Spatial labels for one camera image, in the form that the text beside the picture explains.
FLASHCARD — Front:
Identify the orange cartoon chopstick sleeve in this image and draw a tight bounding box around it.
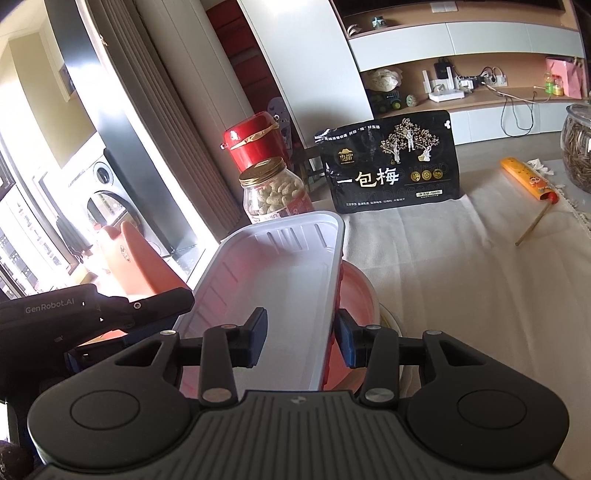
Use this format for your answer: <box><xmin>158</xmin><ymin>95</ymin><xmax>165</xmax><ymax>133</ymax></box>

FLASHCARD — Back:
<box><xmin>500</xmin><ymin>157</ymin><xmax>559</xmax><ymax>204</ymax></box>

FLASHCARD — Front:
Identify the pink gift bag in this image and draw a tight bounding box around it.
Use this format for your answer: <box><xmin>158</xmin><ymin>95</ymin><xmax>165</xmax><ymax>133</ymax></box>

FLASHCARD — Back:
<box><xmin>546</xmin><ymin>56</ymin><xmax>585</xmax><ymax>99</ymax></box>

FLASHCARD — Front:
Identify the peanut jar with gold lid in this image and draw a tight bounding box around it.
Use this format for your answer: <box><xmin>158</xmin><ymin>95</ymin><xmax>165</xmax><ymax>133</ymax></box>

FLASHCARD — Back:
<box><xmin>239</xmin><ymin>157</ymin><xmax>314</xmax><ymax>224</ymax></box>

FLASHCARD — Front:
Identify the white plastic tray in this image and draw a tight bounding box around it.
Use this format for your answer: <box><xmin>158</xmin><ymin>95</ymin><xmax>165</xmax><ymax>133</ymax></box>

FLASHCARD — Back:
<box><xmin>174</xmin><ymin>211</ymin><xmax>345</xmax><ymax>393</ymax></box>

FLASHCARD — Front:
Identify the white wifi router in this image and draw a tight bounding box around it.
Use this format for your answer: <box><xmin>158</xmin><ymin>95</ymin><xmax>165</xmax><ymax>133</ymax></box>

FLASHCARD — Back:
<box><xmin>422</xmin><ymin>68</ymin><xmax>465</xmax><ymax>103</ymax></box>

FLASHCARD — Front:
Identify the white plastic bowl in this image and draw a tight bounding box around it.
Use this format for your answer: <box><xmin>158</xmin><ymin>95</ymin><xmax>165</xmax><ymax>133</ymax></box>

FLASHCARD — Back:
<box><xmin>363</xmin><ymin>305</ymin><xmax>412</xmax><ymax>405</ymax></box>

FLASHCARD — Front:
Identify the white fringed table cloth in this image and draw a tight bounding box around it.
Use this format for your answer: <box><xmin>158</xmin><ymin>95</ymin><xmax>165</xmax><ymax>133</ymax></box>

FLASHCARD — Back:
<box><xmin>344</xmin><ymin>168</ymin><xmax>590</xmax><ymax>479</ymax></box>

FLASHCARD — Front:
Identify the orange chair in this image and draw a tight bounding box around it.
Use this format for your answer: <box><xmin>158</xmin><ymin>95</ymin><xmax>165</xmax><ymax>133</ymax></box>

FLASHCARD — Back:
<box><xmin>97</xmin><ymin>221</ymin><xmax>189</xmax><ymax>297</ymax></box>

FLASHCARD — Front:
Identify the black plum snack bag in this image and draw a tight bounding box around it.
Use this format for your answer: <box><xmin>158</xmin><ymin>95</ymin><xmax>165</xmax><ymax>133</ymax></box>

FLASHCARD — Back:
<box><xmin>315</xmin><ymin>110</ymin><xmax>461</xmax><ymax>214</ymax></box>

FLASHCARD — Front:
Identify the red canister with gold band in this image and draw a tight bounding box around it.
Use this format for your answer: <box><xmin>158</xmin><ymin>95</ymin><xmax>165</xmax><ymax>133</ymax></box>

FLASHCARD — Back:
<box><xmin>221</xmin><ymin>111</ymin><xmax>288</xmax><ymax>172</ymax></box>

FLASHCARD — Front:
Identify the glass jar of sunflower seeds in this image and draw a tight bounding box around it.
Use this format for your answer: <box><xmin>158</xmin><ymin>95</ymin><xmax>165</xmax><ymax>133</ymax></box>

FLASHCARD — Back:
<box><xmin>560</xmin><ymin>104</ymin><xmax>591</xmax><ymax>193</ymax></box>

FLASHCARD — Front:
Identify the wooden stick with red tip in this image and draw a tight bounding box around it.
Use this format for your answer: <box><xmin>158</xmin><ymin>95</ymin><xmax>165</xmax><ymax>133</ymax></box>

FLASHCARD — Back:
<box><xmin>515</xmin><ymin>193</ymin><xmax>559</xmax><ymax>247</ymax></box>

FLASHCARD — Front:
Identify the washing machine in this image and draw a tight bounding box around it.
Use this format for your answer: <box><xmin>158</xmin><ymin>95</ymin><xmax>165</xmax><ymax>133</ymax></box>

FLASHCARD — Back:
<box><xmin>38</xmin><ymin>147</ymin><xmax>141</xmax><ymax>259</ymax></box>

